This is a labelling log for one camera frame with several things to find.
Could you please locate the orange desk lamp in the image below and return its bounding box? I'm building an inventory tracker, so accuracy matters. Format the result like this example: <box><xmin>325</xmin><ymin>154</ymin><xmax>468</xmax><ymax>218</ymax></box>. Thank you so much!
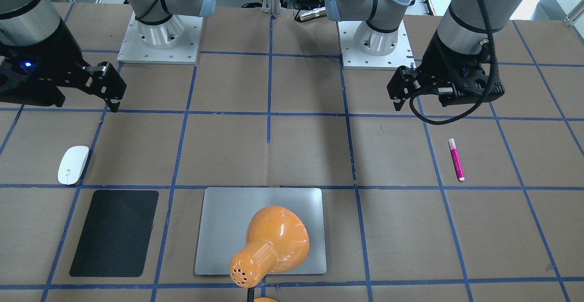
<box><xmin>228</xmin><ymin>206</ymin><xmax>309</xmax><ymax>302</ymax></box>

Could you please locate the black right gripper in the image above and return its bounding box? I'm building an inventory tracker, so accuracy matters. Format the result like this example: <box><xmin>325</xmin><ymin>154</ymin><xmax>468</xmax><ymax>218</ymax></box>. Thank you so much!
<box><xmin>1</xmin><ymin>20</ymin><xmax>127</xmax><ymax>113</ymax></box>

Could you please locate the silver laptop notebook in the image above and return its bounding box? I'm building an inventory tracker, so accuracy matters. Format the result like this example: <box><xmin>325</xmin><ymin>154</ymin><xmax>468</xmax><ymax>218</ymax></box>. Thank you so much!
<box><xmin>193</xmin><ymin>187</ymin><xmax>328</xmax><ymax>276</ymax></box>

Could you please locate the white computer mouse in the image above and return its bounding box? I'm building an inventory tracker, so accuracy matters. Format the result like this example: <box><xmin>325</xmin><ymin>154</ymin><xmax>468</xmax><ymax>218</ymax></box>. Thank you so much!
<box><xmin>57</xmin><ymin>146</ymin><xmax>90</xmax><ymax>185</ymax></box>

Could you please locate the pink highlighter pen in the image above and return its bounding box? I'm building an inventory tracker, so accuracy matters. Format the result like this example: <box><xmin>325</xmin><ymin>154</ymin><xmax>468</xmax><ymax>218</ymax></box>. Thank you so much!
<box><xmin>448</xmin><ymin>138</ymin><xmax>466</xmax><ymax>182</ymax></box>

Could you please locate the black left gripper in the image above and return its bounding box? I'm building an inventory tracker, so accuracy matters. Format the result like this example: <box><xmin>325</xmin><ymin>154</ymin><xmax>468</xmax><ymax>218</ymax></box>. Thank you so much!
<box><xmin>386</xmin><ymin>32</ymin><xmax>490</xmax><ymax>111</ymax></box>

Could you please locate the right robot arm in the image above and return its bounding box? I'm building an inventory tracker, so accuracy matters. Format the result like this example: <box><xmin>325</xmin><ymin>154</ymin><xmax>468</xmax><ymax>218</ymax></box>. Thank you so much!
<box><xmin>0</xmin><ymin>0</ymin><xmax>217</xmax><ymax>113</ymax></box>

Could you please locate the black braided cable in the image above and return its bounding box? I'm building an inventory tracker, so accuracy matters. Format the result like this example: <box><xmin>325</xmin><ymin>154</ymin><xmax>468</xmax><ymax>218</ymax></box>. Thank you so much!
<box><xmin>410</xmin><ymin>0</ymin><xmax>500</xmax><ymax>125</ymax></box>

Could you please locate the silver metal cylinder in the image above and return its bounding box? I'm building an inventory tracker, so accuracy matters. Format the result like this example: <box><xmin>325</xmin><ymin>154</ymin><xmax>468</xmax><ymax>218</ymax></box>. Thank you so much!
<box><xmin>294</xmin><ymin>6</ymin><xmax>327</xmax><ymax>23</ymax></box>

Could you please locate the black mousepad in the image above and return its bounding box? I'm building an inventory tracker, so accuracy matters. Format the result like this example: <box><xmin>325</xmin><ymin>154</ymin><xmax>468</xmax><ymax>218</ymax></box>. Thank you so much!
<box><xmin>69</xmin><ymin>190</ymin><xmax>159</xmax><ymax>277</ymax></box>

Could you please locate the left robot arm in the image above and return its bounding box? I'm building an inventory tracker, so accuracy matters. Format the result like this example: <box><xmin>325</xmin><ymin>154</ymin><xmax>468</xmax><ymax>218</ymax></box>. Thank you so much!
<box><xmin>324</xmin><ymin>0</ymin><xmax>522</xmax><ymax>111</ymax></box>

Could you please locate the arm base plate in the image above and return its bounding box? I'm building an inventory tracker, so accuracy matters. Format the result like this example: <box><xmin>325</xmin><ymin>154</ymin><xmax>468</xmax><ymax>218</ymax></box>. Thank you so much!
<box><xmin>117</xmin><ymin>15</ymin><xmax>204</xmax><ymax>65</ymax></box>
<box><xmin>338</xmin><ymin>21</ymin><xmax>415</xmax><ymax>70</ymax></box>

